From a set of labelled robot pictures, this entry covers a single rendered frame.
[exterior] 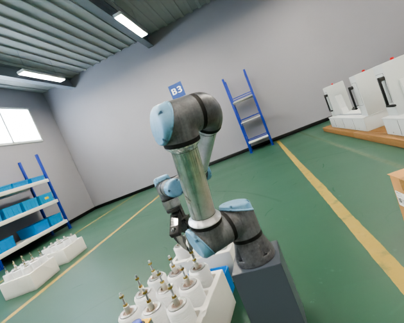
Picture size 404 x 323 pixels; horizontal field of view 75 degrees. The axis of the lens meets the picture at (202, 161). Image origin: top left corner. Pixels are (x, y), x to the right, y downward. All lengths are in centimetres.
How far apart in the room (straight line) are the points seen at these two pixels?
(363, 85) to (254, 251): 321
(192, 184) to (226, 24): 705
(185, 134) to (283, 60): 678
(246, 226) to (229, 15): 709
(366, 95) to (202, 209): 331
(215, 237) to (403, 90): 271
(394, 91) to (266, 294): 261
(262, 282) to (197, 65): 693
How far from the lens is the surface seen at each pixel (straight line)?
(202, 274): 127
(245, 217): 96
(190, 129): 76
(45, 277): 357
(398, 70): 329
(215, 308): 122
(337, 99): 525
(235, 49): 752
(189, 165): 79
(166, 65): 783
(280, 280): 102
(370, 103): 395
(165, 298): 124
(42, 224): 681
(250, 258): 100
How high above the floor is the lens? 79
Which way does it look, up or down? 5 degrees down
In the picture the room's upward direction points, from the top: 22 degrees counter-clockwise
